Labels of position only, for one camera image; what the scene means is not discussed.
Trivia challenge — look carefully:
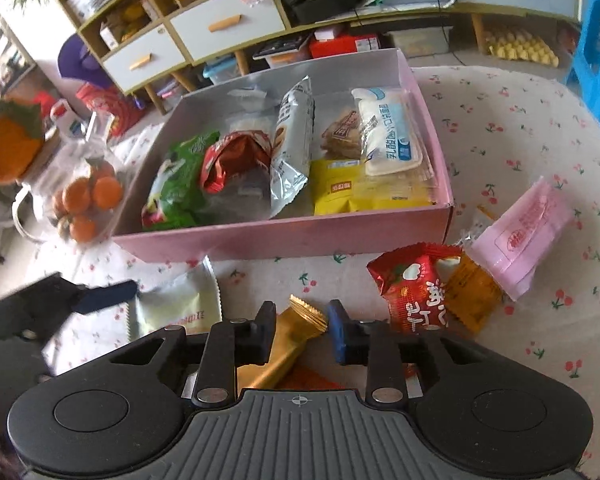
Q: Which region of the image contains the gold snack stick packet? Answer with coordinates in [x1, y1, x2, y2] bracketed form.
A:
[237, 295, 328, 391]

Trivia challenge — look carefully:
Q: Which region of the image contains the small silver white packet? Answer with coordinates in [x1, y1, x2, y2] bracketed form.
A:
[126, 256, 223, 340]

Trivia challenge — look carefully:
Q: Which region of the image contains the red orange packet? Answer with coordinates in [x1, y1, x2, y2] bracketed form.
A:
[275, 364, 344, 391]

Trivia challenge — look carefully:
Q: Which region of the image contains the red snack packet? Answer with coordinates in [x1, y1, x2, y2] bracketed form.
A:
[366, 242, 463, 334]
[199, 130, 272, 194]

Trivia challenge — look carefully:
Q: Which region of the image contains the orange small snack packet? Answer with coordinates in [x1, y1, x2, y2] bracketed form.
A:
[445, 254, 503, 335]

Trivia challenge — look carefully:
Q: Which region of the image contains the green cartoon snack bag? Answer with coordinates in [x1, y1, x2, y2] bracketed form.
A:
[140, 131, 220, 231]

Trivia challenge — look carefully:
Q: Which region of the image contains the yellow snack packet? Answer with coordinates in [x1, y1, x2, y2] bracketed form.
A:
[309, 159, 437, 216]

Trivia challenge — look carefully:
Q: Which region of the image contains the pink wafer snack packet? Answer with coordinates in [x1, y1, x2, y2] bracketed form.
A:
[466, 178, 571, 301]

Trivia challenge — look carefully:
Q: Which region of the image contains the pink cardboard box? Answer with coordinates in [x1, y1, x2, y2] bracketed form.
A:
[111, 49, 454, 262]

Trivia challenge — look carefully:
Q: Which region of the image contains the white blue bread packet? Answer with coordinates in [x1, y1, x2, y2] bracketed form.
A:
[351, 87, 424, 177]

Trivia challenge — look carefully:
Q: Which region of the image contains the silver cookie snack bag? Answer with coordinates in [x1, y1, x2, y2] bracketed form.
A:
[270, 76, 315, 218]

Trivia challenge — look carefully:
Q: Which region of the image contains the brown biscuit clear packet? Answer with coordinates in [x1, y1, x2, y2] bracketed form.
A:
[321, 108, 362, 159]

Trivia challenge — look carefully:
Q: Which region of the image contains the clear rice cracker packet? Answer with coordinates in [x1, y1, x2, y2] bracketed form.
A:
[225, 88, 278, 138]

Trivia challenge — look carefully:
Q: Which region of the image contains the glass jar with tangerines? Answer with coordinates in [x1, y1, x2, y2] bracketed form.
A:
[12, 112, 128, 247]

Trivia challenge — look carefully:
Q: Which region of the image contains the large orange fruit decoration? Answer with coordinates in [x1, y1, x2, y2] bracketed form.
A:
[0, 99, 45, 200]

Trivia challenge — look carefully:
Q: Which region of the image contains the red round lantern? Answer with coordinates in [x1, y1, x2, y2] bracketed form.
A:
[76, 82, 145, 138]

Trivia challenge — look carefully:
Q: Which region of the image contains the cherry print tablecloth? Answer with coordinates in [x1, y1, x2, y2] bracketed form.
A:
[40, 63, 600, 480]

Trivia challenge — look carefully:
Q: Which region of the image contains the wooden tv cabinet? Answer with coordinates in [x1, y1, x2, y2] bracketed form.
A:
[59, 0, 588, 98]

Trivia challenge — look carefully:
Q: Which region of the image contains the clear plastic storage bin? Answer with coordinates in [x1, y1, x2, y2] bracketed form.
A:
[252, 32, 311, 68]

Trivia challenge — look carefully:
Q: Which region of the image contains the red box under cabinet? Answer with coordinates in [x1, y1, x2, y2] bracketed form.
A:
[309, 34, 381, 58]

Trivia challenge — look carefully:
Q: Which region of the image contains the yellow egg tray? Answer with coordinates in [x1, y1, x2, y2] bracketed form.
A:
[484, 26, 560, 68]

